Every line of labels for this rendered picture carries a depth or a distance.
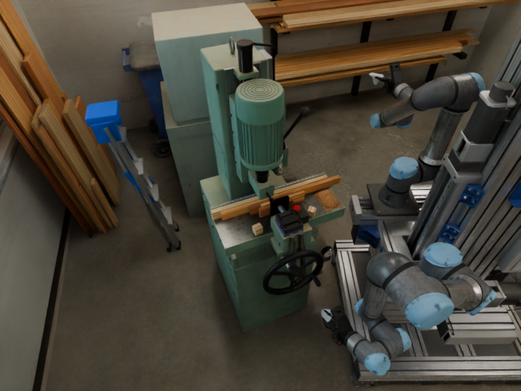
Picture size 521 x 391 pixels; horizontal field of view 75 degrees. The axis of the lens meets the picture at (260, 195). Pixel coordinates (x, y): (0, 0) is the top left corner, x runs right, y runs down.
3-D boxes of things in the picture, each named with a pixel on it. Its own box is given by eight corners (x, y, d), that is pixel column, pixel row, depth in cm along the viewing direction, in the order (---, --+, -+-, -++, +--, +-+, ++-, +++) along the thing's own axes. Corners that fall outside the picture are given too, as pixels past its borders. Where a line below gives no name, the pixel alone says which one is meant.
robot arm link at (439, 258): (433, 253, 140) (444, 233, 130) (460, 279, 132) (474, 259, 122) (410, 265, 137) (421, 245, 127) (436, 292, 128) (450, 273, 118)
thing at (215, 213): (212, 220, 158) (211, 212, 154) (212, 217, 159) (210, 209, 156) (326, 184, 173) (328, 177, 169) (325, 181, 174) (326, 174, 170)
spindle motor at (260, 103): (249, 177, 134) (244, 107, 112) (234, 151, 146) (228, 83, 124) (289, 164, 139) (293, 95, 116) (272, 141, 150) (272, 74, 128)
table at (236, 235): (232, 275, 144) (231, 266, 140) (212, 223, 164) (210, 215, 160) (355, 230, 159) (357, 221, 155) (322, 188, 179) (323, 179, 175)
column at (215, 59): (229, 202, 179) (212, 70, 128) (217, 175, 194) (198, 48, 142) (269, 190, 185) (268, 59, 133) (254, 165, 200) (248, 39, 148)
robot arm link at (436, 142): (402, 173, 174) (440, 70, 135) (429, 167, 176) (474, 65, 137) (415, 189, 166) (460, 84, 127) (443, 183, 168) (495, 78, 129)
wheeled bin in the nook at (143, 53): (152, 163, 328) (120, 65, 259) (148, 132, 364) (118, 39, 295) (218, 149, 340) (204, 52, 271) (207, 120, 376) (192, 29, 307)
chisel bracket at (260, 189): (260, 202, 153) (259, 189, 147) (248, 183, 162) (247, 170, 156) (274, 198, 155) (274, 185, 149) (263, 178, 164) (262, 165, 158)
